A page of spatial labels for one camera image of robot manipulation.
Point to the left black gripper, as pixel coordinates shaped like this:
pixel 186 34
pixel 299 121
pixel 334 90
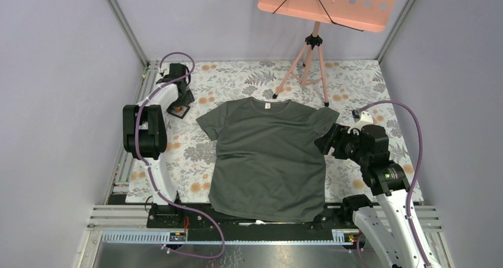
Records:
pixel 186 99

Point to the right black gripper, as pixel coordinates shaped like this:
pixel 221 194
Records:
pixel 337 132

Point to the dark green t-shirt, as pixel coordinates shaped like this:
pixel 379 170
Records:
pixel 267 166

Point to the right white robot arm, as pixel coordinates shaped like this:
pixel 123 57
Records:
pixel 402 242

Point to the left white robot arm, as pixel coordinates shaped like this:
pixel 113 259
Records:
pixel 145 128

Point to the black brooch display box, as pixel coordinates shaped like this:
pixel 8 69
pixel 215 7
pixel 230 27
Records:
pixel 172 111

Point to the floral table mat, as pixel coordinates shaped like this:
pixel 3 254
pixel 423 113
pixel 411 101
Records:
pixel 190 154

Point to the pink music stand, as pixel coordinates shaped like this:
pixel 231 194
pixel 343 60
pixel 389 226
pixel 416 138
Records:
pixel 358 15

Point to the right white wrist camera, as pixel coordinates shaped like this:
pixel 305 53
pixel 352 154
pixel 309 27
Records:
pixel 361 118

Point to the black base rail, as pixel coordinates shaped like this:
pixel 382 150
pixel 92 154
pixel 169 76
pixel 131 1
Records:
pixel 204 216

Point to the slotted cable duct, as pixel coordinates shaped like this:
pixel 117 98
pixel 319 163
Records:
pixel 234 236

